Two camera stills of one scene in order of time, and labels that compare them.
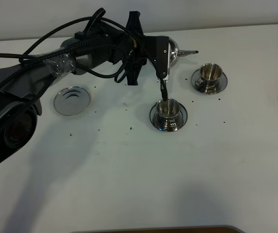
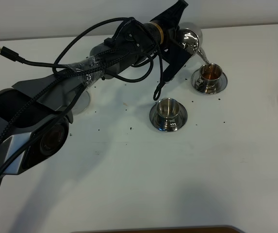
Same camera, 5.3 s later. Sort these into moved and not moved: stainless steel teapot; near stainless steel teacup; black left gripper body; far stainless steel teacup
Moved: black left gripper body; stainless steel teapot
Not moved: far stainless steel teacup; near stainless steel teacup
